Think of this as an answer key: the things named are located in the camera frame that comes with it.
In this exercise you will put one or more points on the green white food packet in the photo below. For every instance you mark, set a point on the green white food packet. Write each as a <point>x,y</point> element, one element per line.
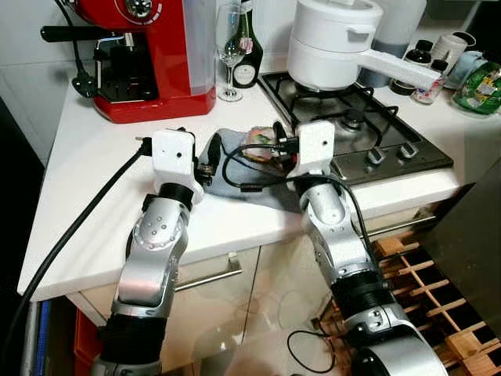
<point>262,150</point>

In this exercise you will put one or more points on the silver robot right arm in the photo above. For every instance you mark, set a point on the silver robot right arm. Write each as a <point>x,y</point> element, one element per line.
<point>344,251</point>

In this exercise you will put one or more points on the stainless steel fridge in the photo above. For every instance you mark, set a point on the stainless steel fridge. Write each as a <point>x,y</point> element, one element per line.
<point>470,251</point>

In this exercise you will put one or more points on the grey cloth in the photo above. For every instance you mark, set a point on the grey cloth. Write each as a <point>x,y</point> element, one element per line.
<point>250,174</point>

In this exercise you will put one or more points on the dark wine bottle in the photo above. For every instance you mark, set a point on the dark wine bottle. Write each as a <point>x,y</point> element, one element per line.
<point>246,74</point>

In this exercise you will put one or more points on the red espresso machine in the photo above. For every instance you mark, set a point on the red espresso machine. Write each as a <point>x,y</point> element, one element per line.
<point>172,63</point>

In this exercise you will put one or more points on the grey hob knob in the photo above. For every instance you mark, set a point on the grey hob knob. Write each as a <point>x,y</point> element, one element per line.
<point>409,152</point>
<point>376,156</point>

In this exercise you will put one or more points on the steel gas hob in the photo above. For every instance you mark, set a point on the steel gas hob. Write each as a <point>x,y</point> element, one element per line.
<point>383,129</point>

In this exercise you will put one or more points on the clear wine glass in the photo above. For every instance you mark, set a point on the clear wine glass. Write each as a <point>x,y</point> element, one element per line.
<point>231,39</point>

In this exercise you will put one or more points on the wooden slatted rack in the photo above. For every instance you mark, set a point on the wooden slatted rack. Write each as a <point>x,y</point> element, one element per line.
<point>391,247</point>

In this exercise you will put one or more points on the grey plastic canister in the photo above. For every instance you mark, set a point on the grey plastic canister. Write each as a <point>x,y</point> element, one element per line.
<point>399,31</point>

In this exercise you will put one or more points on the small printed glass bottle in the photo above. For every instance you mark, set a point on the small printed glass bottle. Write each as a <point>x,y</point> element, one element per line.
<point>434,86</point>

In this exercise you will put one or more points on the green plastic packet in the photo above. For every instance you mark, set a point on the green plastic packet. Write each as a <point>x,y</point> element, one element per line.
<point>481,94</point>

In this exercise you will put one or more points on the crumpled blue cloth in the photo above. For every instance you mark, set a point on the crumpled blue cloth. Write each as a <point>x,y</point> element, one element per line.
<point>470,66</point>

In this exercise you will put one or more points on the grey cup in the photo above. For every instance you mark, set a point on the grey cup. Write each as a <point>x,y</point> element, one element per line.
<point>454,47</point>

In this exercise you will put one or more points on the red crate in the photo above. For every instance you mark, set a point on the red crate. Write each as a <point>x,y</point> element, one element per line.
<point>86,337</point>

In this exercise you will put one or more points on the blue box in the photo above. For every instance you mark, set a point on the blue box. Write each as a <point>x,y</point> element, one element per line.
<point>41,337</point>

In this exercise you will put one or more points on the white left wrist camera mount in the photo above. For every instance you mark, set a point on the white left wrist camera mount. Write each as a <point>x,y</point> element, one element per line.
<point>172,153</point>

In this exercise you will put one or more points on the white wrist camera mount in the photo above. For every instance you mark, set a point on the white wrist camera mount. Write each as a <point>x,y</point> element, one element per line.
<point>172,153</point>
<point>315,145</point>

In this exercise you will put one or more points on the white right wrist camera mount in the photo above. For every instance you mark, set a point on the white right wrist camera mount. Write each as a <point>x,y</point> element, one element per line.
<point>315,145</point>

